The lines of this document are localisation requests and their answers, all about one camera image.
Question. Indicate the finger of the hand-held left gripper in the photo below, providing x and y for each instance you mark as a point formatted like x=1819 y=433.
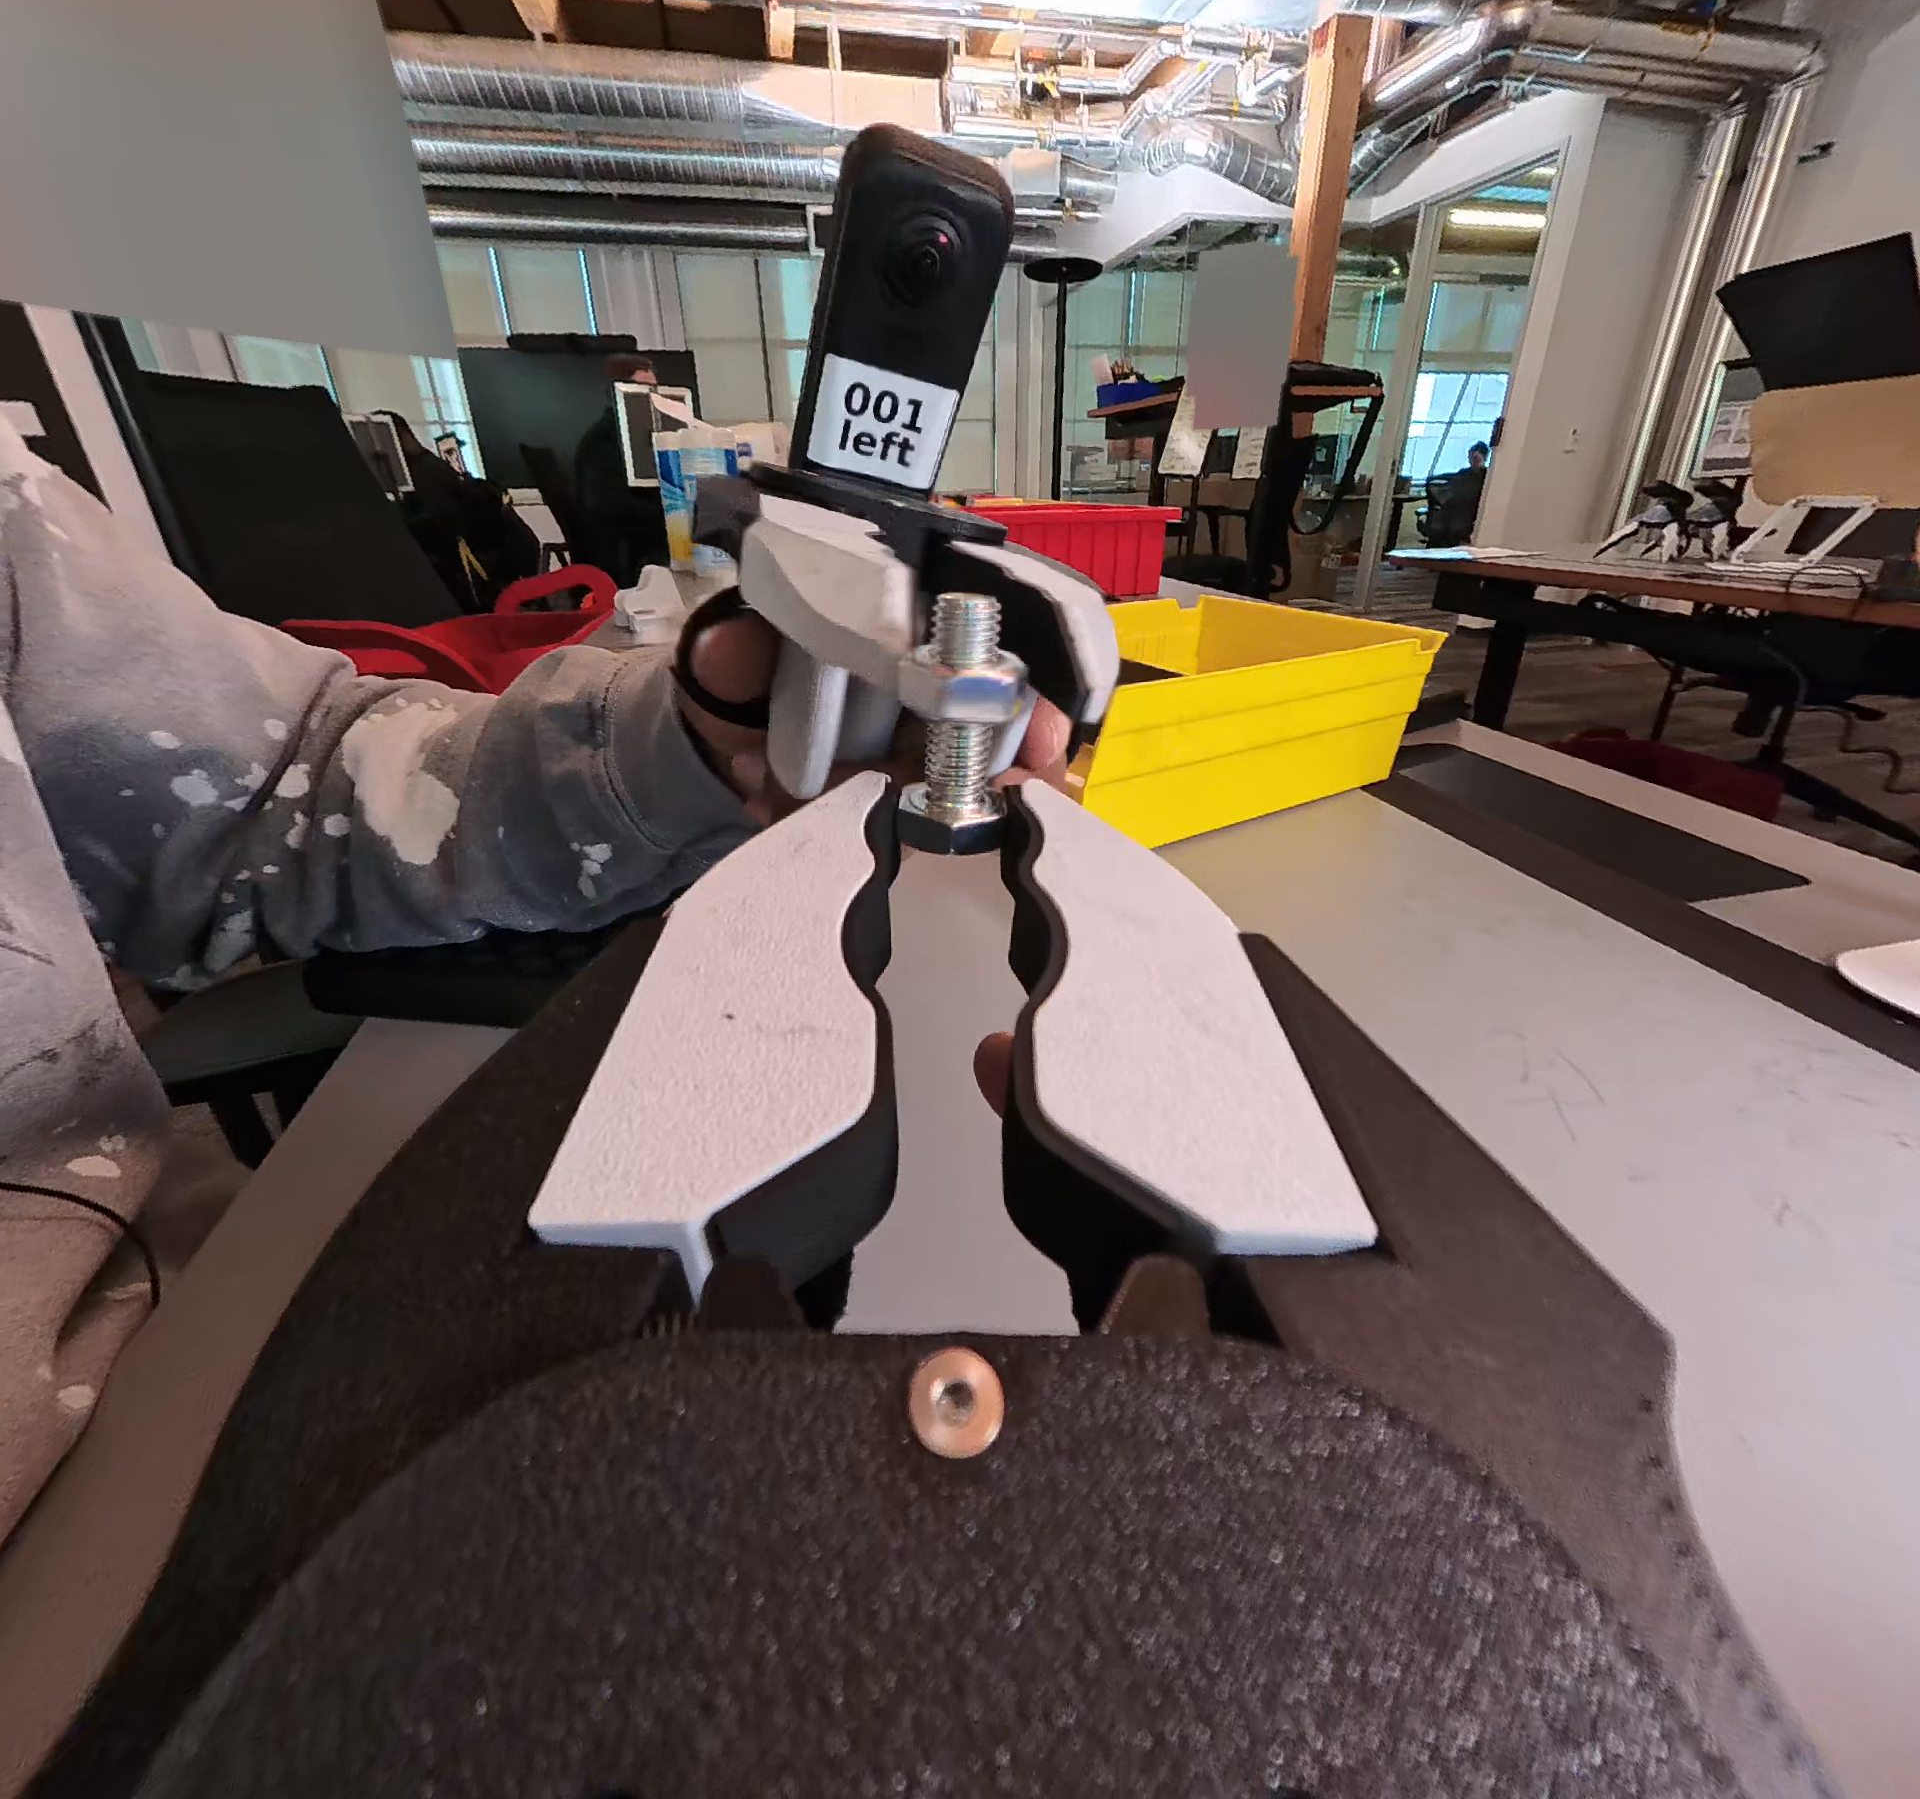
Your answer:
x=824 y=584
x=1087 y=651

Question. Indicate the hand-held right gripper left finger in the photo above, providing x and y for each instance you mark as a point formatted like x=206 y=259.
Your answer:
x=720 y=1048

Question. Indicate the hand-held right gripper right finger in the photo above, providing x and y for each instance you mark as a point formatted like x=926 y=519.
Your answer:
x=1185 y=1065

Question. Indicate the silver hex bolt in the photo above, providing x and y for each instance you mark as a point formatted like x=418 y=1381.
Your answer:
x=955 y=764

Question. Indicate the yellow plastic bin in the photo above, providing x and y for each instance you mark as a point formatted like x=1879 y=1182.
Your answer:
x=1260 y=749

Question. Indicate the person's left forearm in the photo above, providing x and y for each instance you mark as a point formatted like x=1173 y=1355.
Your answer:
x=495 y=809

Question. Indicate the person's right hand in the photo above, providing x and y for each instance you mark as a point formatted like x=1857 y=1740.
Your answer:
x=992 y=1071

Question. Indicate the red plastic bin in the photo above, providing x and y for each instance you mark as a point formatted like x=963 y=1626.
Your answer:
x=1095 y=539

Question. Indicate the white cardboard box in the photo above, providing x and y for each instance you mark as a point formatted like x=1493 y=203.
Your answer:
x=758 y=458

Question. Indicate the wipes canister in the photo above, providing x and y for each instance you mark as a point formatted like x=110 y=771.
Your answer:
x=698 y=495

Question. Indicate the white plastic holder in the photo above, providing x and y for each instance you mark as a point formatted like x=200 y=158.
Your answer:
x=652 y=599

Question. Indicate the black floor lamp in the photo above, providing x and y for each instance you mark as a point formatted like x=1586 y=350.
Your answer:
x=1062 y=374

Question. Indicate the hanging paper sheets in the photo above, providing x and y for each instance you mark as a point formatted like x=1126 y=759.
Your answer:
x=1201 y=458

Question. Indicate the white framed tablet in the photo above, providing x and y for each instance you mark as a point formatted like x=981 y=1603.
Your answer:
x=380 y=458
x=637 y=433

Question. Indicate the small blue bin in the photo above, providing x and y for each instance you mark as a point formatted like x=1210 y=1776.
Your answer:
x=1133 y=379

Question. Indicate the black mesh armrest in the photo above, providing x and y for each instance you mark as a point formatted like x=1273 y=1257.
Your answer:
x=451 y=974

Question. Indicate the red tote bag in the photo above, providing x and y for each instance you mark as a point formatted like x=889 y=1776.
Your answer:
x=495 y=645

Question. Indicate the black gold jacket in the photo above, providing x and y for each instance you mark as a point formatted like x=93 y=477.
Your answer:
x=482 y=539

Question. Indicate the black standing desk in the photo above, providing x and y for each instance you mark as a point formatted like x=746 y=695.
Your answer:
x=1335 y=381

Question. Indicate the wooden pillar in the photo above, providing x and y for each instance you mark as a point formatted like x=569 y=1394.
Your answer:
x=1331 y=178

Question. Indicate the red floor bin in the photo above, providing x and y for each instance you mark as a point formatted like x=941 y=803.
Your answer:
x=1667 y=773

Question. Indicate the wooden table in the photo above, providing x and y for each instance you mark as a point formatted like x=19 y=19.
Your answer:
x=1650 y=582

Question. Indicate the spare gripper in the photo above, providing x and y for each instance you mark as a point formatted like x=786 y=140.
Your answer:
x=1718 y=517
x=1657 y=517

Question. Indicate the grey splattered sweatshirt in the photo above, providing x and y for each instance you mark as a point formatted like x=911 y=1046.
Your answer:
x=74 y=929

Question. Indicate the fiducial marker sign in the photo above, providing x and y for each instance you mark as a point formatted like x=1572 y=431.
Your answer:
x=60 y=359

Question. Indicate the black light flag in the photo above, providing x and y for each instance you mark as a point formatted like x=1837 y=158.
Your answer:
x=1830 y=314

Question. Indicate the silver ventilation duct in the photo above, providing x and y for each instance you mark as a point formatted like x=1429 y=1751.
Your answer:
x=601 y=74

